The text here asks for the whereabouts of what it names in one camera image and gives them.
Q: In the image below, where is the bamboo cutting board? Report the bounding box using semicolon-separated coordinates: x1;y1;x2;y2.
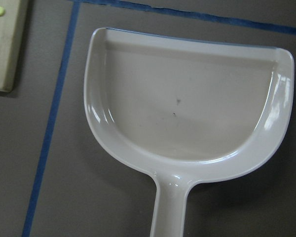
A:
0;0;29;92

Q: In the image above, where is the beige plastic dustpan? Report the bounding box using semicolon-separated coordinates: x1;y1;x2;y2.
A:
83;28;295;237

